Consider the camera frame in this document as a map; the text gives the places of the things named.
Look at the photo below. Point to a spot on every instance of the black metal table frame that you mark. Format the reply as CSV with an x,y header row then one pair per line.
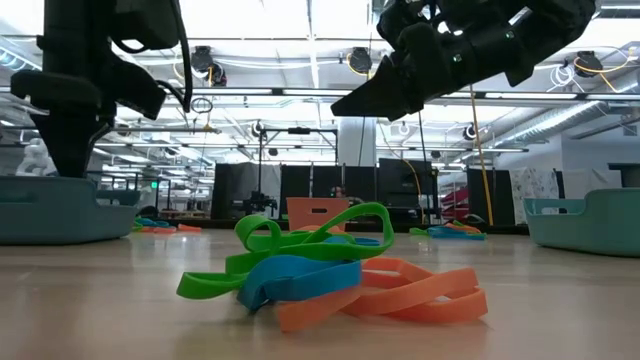
x,y
225,223

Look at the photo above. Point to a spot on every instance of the white robot figure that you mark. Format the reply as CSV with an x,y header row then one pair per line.
x,y
27,162

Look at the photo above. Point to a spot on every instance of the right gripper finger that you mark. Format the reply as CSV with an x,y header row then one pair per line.
x,y
389,25
395,85

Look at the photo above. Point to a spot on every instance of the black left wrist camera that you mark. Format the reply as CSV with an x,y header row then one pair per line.
x,y
135,85

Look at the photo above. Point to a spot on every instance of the silver air duct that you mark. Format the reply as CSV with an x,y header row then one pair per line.
x,y
555,120

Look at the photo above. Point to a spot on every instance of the blue plastic basket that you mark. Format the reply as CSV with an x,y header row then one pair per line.
x,y
50,215

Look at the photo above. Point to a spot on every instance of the long ceiling light rail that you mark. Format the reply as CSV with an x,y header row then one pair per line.
x,y
240,92

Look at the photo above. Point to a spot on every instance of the black frame stand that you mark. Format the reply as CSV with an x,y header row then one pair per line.
x,y
299,131

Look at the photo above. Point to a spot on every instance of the red rack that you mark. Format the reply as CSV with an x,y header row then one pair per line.
x,y
456,202

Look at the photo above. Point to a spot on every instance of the small black ceiling reel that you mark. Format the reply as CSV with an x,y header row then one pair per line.
x,y
470,131
257,129

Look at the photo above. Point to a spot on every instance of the dark monitor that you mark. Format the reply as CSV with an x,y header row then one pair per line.
x,y
627,175

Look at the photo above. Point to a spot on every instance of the person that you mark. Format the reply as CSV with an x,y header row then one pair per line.
x,y
337,192

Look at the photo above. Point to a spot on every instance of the white patterned sheet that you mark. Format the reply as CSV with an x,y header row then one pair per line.
x,y
532,192

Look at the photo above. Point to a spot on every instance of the black background robot arm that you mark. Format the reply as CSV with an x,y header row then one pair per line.
x,y
260,204

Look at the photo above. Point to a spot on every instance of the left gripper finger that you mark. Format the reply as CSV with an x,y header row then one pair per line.
x,y
98,132
65,145

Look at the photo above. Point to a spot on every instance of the dark grey partition panel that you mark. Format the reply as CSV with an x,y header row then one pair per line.
x,y
222,195

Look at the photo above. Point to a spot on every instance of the teal plastic basket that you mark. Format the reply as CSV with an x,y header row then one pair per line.
x,y
590,225

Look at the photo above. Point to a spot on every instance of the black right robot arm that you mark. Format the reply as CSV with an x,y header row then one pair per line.
x,y
550,25

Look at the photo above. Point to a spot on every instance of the white column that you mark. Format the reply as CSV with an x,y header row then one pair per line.
x,y
357,145

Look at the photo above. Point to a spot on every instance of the orange plastic basket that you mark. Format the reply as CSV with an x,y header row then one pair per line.
x,y
312,210

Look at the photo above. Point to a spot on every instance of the black partition panel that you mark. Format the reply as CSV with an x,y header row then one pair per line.
x,y
400,182
295,182
500,197

